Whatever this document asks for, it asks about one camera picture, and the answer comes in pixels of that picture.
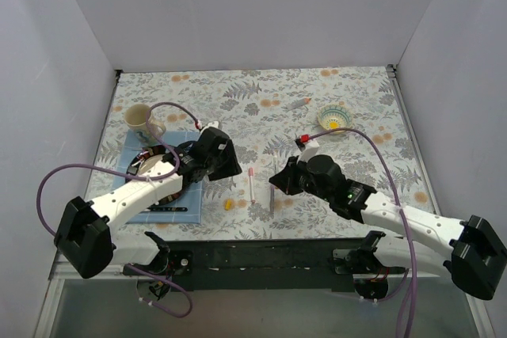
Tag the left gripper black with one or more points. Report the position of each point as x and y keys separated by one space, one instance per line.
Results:
x=220 y=159

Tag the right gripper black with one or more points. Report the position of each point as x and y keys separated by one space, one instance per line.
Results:
x=293 y=176

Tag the purple marker pen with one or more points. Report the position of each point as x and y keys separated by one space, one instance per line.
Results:
x=272 y=200

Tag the white pink marker pen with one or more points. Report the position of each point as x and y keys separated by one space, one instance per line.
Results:
x=251 y=185

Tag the grey orange marker pen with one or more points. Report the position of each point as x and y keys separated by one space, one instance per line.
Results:
x=298 y=104

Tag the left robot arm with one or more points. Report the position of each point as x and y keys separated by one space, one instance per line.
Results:
x=88 y=231

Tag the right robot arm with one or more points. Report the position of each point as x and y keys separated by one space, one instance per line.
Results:
x=468 y=252

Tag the blue checked cloth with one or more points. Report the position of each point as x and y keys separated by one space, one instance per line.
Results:
x=191 y=197

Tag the yellow patterned bowl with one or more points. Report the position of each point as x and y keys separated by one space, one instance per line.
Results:
x=332 y=116

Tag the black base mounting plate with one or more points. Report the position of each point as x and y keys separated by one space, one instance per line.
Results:
x=330 y=264

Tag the beige ceramic mug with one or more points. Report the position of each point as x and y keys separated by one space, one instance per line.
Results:
x=147 y=131

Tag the floral tablecloth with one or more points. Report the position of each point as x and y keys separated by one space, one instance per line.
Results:
x=251 y=106

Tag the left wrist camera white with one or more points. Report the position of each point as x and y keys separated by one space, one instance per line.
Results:
x=215 y=124

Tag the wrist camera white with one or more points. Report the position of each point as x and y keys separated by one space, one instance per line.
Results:
x=215 y=124
x=308 y=147

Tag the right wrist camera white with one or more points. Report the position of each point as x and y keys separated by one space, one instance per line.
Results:
x=308 y=147

